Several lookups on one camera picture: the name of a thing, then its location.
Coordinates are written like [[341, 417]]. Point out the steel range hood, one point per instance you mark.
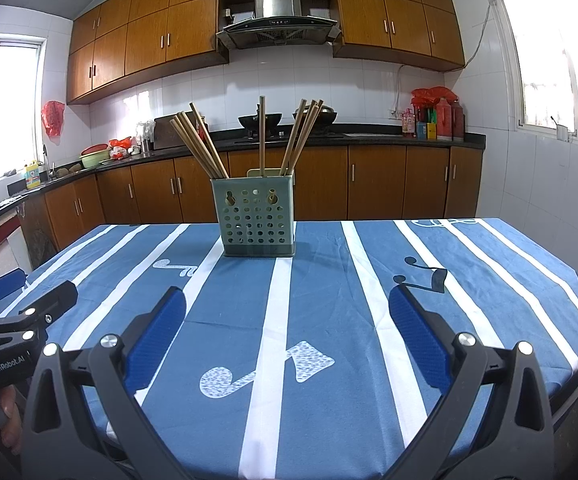
[[276, 15]]

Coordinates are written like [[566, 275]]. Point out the white object on windowsill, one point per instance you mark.
[[560, 131]]

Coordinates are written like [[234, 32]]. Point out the wall power socket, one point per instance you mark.
[[227, 14]]

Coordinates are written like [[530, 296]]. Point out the wooden base cabinets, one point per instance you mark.
[[379, 180]]

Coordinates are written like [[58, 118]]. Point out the red white plastic bag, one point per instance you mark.
[[120, 149]]

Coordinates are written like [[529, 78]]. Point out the pink bottle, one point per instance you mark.
[[409, 124]]

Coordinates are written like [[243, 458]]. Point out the red bag over condiments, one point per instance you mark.
[[431, 95]]

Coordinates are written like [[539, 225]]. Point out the red sauce bottle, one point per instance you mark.
[[444, 120]]

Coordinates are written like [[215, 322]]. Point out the glass jars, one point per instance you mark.
[[145, 137]]

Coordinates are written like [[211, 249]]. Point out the group of wooden chopsticks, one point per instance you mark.
[[262, 135]]

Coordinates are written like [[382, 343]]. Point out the red lid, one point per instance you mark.
[[94, 148]]

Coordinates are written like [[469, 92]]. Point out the black wok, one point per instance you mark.
[[274, 120]]

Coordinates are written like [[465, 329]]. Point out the wooden wall cabinets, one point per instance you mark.
[[189, 20]]

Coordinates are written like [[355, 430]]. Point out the window beside sink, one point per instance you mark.
[[9, 110]]

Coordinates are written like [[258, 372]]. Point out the dark wooden cutting board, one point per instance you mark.
[[166, 132]]

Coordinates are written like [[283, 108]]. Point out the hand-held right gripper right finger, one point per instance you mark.
[[416, 340]]

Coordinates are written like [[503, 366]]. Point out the grey rag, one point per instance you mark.
[[1, 204]]

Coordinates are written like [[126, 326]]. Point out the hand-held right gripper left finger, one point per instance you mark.
[[154, 340]]

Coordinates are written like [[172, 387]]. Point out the metal faucet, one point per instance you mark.
[[47, 162]]

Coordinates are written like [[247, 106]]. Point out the blue white striped tablecloth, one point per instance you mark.
[[319, 310]]

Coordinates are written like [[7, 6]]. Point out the black kitchen countertop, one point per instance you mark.
[[379, 139]]

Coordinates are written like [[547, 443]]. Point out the red plastic bag on wall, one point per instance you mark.
[[53, 117]]

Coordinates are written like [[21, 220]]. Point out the wok with lid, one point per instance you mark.
[[326, 115]]

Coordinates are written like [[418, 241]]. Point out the green perforated chopstick holder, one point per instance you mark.
[[254, 225]]

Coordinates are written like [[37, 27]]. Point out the window beside condiments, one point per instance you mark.
[[544, 60]]

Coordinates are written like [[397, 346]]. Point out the person's left hand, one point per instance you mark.
[[11, 420]]

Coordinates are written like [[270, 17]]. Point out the yellow box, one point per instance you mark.
[[432, 131]]

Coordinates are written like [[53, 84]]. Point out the gas stove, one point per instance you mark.
[[319, 135]]

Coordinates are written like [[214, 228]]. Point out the blue box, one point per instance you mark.
[[422, 130]]

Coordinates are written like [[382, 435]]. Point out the dark sauce bottle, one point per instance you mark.
[[458, 121]]

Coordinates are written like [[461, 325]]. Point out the yellow detergent bottle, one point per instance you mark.
[[32, 176]]

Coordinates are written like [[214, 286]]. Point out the green basin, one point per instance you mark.
[[95, 160]]

